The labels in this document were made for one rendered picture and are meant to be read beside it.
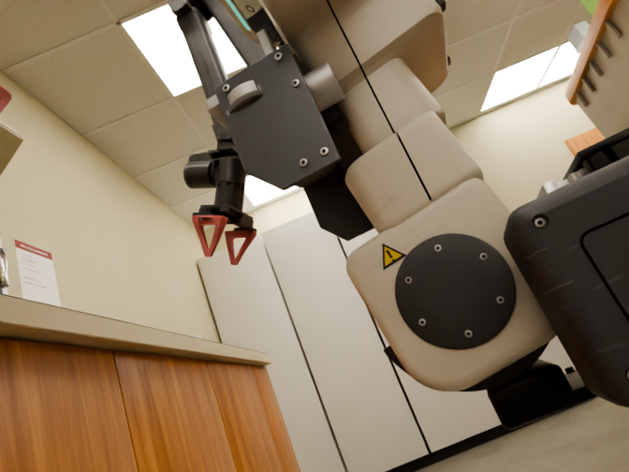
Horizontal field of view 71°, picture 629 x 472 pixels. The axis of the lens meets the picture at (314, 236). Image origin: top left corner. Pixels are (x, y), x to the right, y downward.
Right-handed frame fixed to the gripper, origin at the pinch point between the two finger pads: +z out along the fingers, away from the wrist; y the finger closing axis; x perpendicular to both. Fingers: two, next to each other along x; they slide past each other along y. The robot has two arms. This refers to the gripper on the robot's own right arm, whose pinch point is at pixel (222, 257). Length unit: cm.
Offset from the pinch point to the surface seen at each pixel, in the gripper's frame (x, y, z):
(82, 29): -130, -63, -118
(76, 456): -4.8, 23.1, 31.8
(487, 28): 54, -234, -212
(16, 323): -7.6, 33.4, 14.5
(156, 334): -15.8, -3.8, 16.0
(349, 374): -46, -277, 45
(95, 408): -8.7, 16.8, 26.9
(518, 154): 85, -369, -166
